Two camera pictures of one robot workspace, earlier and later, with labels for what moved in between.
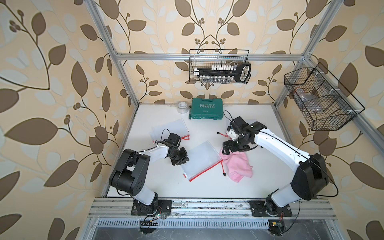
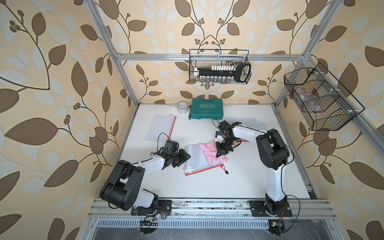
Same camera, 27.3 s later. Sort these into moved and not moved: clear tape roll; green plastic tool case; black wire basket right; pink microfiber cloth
Moved: pink microfiber cloth
Not moved: black wire basket right; clear tape roll; green plastic tool case
